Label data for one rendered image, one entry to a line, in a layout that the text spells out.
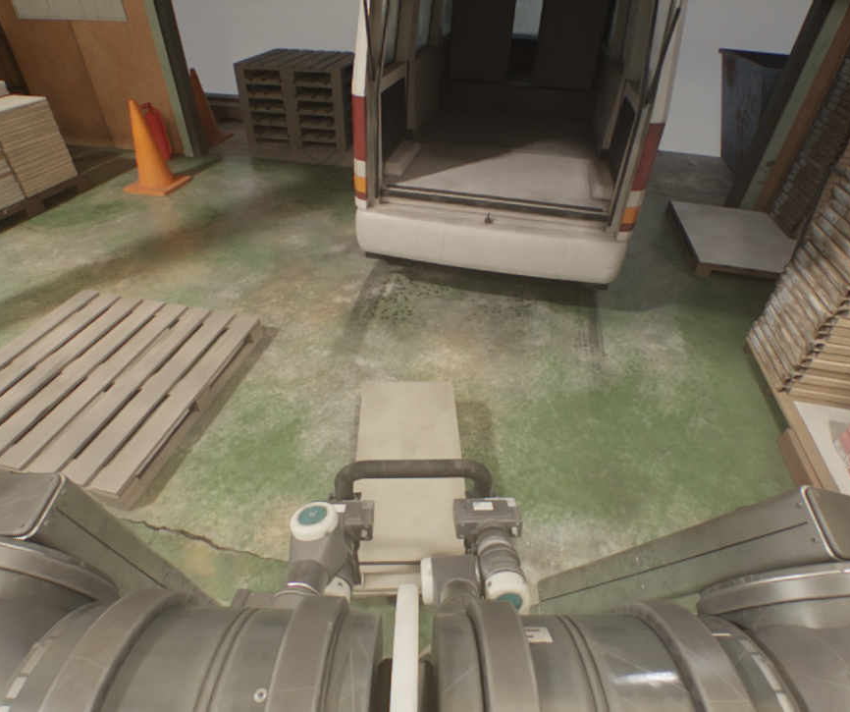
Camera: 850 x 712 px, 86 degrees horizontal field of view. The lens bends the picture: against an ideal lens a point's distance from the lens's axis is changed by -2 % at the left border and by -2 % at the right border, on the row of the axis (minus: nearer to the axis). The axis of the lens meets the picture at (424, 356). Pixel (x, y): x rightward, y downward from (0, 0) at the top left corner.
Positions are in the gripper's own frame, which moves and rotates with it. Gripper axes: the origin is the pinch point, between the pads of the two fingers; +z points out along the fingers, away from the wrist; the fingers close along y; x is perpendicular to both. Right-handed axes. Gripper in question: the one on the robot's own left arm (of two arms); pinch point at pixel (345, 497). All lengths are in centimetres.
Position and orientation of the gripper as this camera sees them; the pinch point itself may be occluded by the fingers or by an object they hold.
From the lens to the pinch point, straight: 113.8
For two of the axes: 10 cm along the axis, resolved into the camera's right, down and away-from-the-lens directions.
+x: 0.2, -9.4, -3.5
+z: -0.5, -3.5, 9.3
